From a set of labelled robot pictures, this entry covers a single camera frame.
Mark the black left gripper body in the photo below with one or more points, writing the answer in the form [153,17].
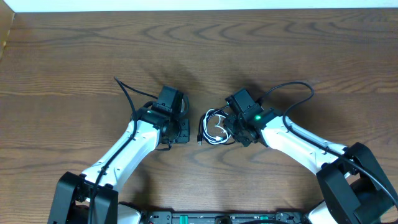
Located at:
[180,132]

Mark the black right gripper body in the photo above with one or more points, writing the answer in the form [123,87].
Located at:
[235,126]

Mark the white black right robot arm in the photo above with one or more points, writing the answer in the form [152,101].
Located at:
[355,188]

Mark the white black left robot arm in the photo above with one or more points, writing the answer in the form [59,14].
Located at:
[93,195]

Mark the brown wooden side panel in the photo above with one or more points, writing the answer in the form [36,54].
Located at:
[7,16]

